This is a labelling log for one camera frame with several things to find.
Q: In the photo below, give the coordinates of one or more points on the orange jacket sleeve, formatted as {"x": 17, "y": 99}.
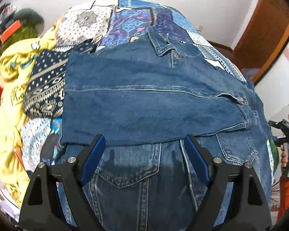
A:
{"x": 284, "y": 196}

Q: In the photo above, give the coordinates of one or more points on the navy patterned cloth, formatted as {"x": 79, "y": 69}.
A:
{"x": 44, "y": 95}

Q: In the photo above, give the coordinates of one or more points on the wall power socket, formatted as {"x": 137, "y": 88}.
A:
{"x": 200, "y": 27}

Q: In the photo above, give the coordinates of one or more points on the green patterned storage box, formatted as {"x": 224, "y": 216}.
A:
{"x": 24, "y": 32}

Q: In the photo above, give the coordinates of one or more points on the orange box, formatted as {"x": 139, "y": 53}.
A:
{"x": 10, "y": 30}

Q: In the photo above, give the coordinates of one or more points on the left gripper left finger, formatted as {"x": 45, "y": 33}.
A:
{"x": 42, "y": 208}

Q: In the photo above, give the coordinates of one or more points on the white sliding wardrobe door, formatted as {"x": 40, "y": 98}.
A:
{"x": 273, "y": 88}

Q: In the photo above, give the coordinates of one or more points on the wooden door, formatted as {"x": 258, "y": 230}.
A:
{"x": 265, "y": 37}

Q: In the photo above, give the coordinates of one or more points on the blue denim jacket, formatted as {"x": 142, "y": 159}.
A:
{"x": 144, "y": 97}

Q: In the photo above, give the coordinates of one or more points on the pile of clothes in corner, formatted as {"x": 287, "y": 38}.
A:
{"x": 7, "y": 12}

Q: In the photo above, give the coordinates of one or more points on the yellow cartoon fleece blanket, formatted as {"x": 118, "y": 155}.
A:
{"x": 16, "y": 64}

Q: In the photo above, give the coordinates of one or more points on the dark green cushion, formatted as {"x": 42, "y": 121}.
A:
{"x": 28, "y": 16}

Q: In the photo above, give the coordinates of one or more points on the blue patchwork bedspread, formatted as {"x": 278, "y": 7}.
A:
{"x": 108, "y": 26}

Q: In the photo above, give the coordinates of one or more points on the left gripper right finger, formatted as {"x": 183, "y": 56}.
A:
{"x": 248, "y": 208}

